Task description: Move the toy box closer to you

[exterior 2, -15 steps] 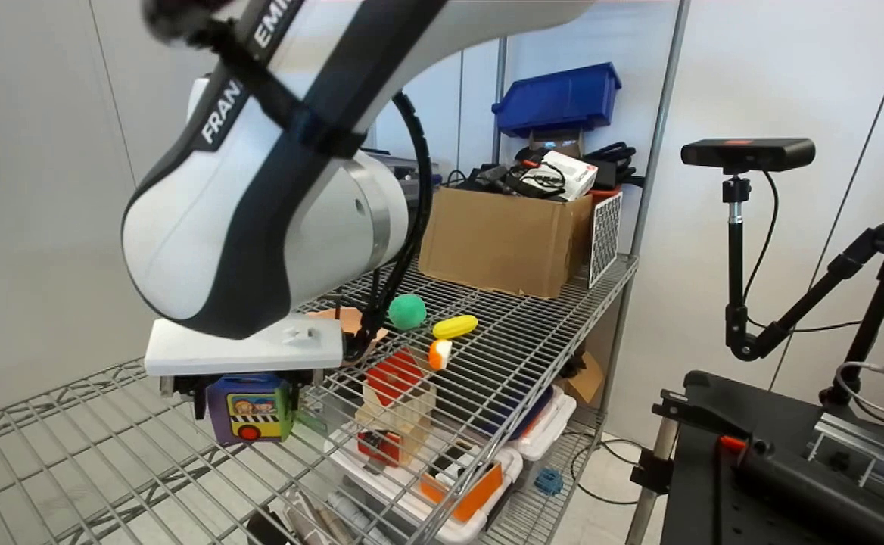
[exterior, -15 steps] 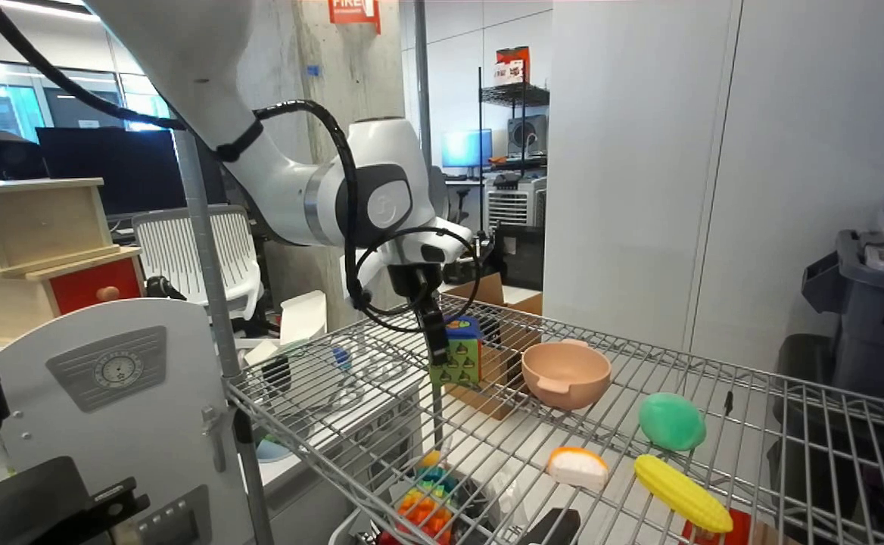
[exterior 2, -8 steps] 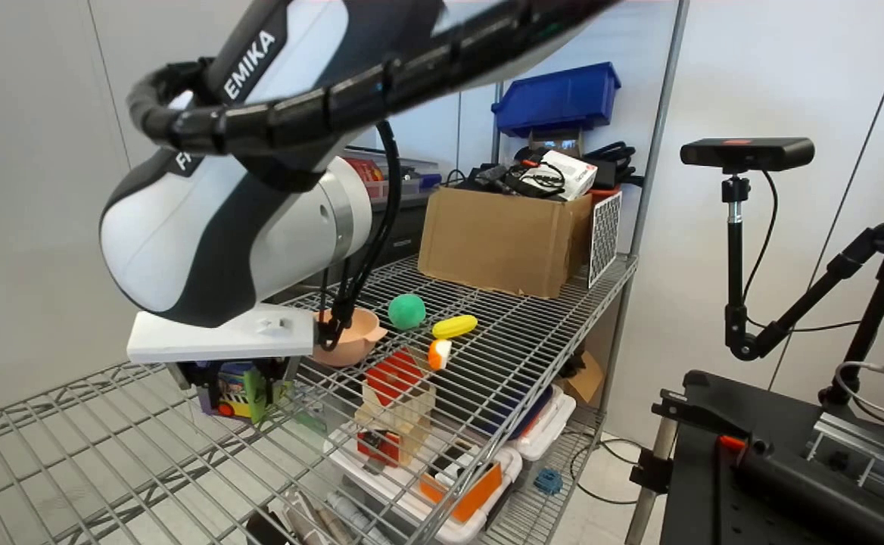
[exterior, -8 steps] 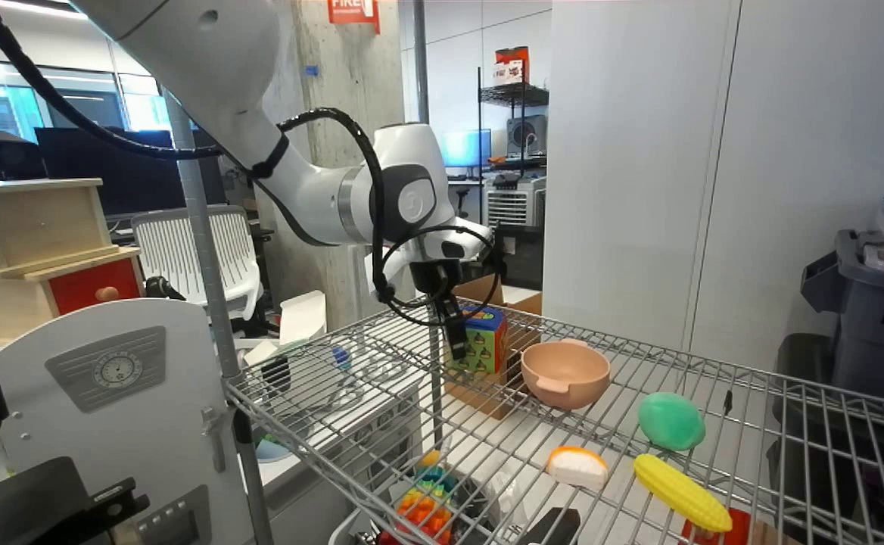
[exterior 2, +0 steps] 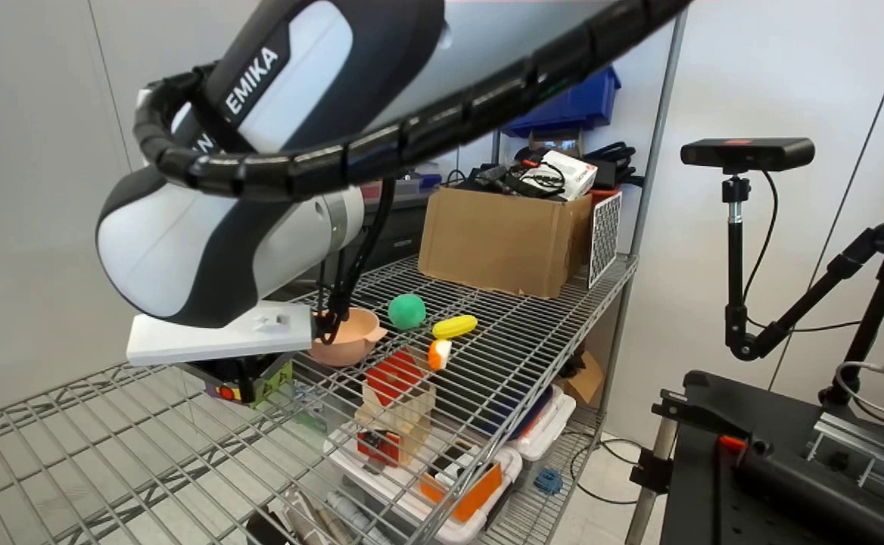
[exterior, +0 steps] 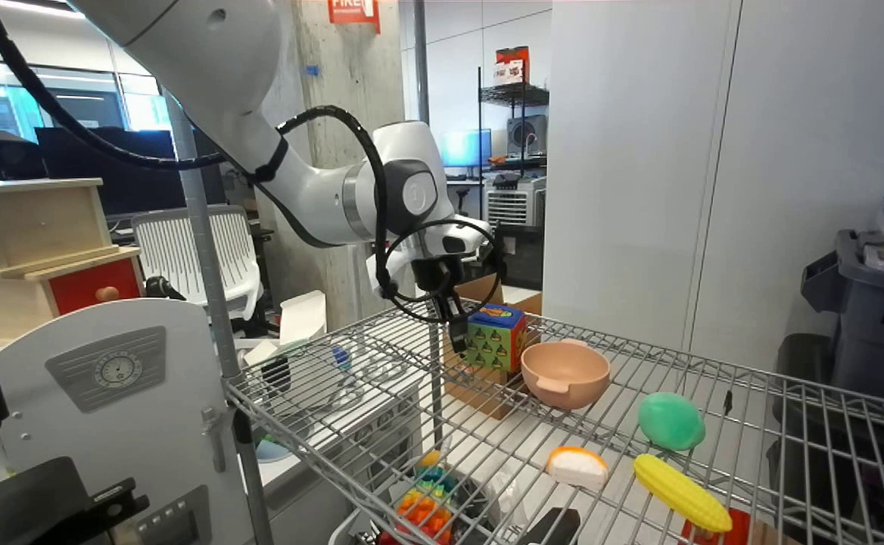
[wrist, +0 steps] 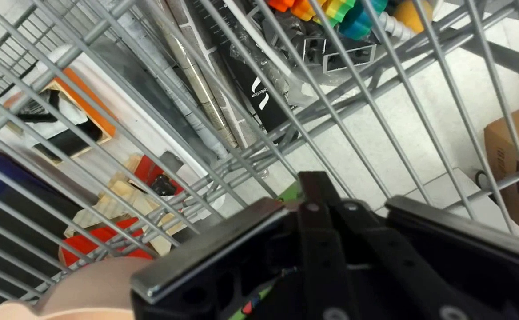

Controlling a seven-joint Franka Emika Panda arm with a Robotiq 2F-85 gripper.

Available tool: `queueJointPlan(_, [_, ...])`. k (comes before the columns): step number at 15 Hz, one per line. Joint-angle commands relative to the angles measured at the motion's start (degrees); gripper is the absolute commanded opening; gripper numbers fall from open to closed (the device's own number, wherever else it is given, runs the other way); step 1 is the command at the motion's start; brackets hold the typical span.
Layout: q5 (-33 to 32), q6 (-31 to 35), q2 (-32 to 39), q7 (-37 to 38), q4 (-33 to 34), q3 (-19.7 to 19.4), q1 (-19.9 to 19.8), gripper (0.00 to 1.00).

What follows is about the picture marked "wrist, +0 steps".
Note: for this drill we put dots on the red and wooden blocks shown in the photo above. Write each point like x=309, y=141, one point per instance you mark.
x=92, y=237

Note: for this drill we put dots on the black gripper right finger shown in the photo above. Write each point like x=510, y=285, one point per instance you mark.
x=448, y=268

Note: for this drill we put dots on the pink plastic bowl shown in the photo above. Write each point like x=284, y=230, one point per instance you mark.
x=87, y=291

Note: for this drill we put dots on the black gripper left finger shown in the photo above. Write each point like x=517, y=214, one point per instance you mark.
x=224, y=278

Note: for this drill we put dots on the rainbow stacking toy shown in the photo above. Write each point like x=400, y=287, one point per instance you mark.
x=336, y=12

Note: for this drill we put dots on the dark blue object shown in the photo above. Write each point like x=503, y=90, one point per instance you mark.
x=3, y=179

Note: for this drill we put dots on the orange framed board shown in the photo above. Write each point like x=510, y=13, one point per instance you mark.
x=90, y=109

